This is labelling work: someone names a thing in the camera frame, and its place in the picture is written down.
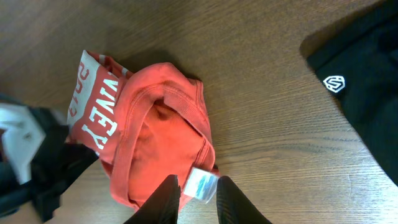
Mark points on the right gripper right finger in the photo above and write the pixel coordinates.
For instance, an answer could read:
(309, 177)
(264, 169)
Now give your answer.
(233, 207)

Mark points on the black garment at right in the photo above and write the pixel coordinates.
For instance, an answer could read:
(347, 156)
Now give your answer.
(359, 68)

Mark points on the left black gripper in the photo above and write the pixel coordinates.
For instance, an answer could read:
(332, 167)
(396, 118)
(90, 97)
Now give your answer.
(56, 165)

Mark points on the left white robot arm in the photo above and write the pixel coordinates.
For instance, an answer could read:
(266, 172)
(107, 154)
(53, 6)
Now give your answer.
(13, 194)

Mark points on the red polo shirt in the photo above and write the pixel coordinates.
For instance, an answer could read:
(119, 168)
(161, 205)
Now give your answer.
(143, 126)

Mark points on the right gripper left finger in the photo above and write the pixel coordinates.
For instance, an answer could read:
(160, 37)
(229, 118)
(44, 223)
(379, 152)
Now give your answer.
(162, 206)

